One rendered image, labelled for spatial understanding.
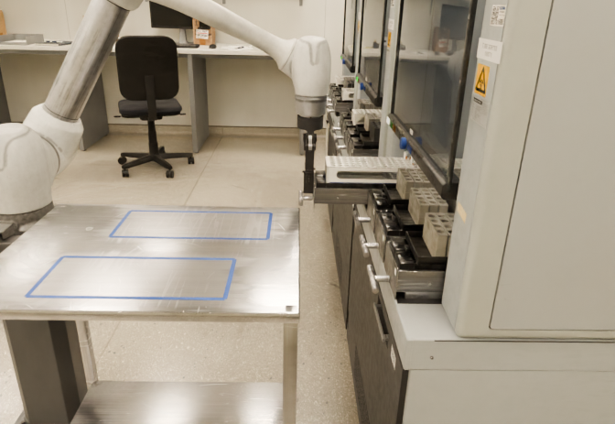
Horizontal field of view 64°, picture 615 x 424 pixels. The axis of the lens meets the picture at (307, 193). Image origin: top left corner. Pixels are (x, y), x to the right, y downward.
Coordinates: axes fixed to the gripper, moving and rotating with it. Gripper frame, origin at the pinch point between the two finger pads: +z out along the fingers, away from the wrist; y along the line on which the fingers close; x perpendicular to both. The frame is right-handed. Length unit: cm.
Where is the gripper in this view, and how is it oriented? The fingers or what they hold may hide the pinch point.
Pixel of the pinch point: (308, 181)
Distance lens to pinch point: 146.8
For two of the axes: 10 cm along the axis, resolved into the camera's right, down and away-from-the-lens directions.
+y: -0.2, -3.7, 9.3
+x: -10.0, -0.2, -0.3
